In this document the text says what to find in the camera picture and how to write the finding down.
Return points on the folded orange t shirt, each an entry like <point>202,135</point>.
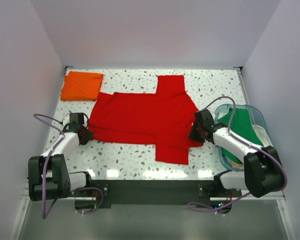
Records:
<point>81,86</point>

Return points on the green t shirt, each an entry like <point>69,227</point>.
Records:
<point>240,125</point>

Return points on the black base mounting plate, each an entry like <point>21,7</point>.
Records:
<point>152,192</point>

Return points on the beige t shirt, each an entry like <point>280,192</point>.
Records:
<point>236,167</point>

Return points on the clear blue plastic basket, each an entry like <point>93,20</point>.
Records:
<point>256,118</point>

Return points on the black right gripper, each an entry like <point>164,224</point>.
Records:
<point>192,134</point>

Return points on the red t shirt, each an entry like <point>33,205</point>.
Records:
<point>163,119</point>

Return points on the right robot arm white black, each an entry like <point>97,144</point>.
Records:
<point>262,172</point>

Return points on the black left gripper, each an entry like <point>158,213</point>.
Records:
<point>89,136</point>

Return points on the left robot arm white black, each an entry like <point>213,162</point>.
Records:
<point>49,171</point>

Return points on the white t shirt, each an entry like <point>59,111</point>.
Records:
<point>262,135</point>

